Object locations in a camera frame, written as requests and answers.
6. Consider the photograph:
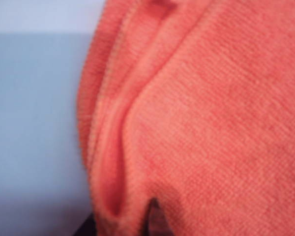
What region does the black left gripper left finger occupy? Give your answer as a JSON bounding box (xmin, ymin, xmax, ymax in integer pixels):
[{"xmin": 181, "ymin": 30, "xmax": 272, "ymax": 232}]
[{"xmin": 75, "ymin": 213, "xmax": 99, "ymax": 236}]

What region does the orange microfiber rag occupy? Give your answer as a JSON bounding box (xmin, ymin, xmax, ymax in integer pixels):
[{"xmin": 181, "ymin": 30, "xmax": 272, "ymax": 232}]
[{"xmin": 76, "ymin": 0, "xmax": 295, "ymax": 236}]

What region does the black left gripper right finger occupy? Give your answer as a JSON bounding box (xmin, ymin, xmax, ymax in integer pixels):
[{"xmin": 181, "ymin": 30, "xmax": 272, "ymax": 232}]
[{"xmin": 144, "ymin": 198, "xmax": 173, "ymax": 236}]

